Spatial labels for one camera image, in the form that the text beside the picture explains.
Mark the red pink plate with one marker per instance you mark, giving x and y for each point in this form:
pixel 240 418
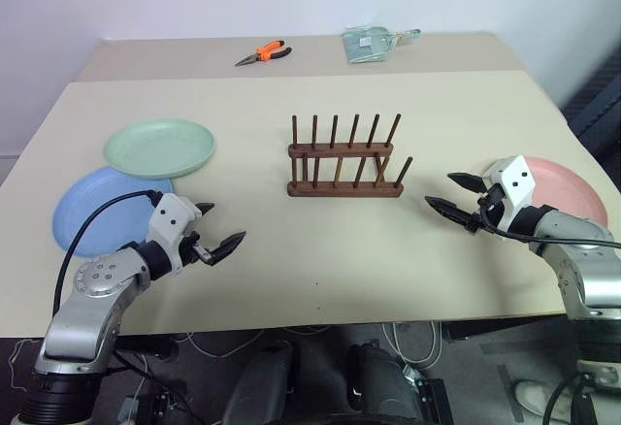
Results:
pixel 567 192

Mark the blue plate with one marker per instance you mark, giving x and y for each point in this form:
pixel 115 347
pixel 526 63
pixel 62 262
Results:
pixel 116 228

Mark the green plate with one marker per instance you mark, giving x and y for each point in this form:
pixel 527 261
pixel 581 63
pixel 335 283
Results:
pixel 160 148

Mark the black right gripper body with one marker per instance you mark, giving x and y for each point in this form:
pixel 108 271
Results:
pixel 492 202

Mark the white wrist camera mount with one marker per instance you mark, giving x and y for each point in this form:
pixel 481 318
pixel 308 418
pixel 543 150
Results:
pixel 516 182
pixel 170 216

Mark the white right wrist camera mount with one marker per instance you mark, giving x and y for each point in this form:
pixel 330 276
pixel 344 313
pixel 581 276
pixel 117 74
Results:
pixel 516 182

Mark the wooden dish rack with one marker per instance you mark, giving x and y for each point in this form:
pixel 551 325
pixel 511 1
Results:
pixel 339 190

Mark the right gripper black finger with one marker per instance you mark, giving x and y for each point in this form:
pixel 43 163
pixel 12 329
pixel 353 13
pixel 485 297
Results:
pixel 467 180
pixel 448 210

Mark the dark rounded shape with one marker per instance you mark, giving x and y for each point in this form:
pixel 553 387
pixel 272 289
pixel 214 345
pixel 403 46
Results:
pixel 383 381
pixel 262 386

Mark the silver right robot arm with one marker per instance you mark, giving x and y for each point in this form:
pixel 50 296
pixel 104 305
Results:
pixel 582 274

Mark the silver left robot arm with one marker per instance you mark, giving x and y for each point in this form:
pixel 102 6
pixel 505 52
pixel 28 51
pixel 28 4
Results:
pixel 92 282

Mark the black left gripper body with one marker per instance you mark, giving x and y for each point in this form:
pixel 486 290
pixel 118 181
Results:
pixel 190 246

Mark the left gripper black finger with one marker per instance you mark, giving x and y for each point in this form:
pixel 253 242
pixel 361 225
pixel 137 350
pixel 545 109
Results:
pixel 205 208
pixel 226 247

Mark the clear plastic bag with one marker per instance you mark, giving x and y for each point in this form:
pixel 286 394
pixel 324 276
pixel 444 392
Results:
pixel 366 44

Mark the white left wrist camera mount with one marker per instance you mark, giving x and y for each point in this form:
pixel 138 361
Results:
pixel 170 216

